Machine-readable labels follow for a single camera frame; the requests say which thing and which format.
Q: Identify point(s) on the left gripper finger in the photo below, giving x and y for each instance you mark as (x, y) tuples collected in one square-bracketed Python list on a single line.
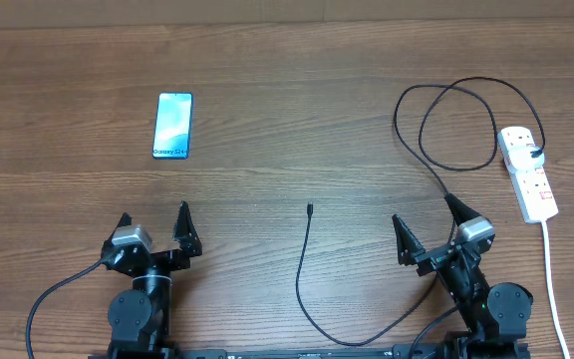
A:
[(184, 233), (125, 220)]

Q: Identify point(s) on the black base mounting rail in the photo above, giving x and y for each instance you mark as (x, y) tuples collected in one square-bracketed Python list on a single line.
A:
[(307, 353)]

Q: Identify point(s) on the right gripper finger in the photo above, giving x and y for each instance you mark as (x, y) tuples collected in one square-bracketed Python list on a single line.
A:
[(460, 212), (408, 246)]

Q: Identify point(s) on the blue Samsung Galaxy smartphone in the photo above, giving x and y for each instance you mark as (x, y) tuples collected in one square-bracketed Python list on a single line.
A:
[(171, 138)]

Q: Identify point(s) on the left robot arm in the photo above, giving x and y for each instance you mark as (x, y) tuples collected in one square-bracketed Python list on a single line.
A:
[(140, 316)]

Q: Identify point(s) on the white power strip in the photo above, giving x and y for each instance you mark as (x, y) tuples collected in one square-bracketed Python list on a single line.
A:
[(532, 188)]

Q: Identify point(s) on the white charger plug adapter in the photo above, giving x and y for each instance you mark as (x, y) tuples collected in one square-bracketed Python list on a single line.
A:
[(523, 159)]

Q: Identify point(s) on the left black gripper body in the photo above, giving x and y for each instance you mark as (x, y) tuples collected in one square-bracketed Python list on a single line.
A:
[(172, 259)]

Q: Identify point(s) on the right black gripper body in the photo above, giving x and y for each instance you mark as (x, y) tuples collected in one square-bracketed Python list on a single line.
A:
[(432, 258)]

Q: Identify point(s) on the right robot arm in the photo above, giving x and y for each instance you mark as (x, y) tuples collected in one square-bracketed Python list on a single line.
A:
[(495, 316)]

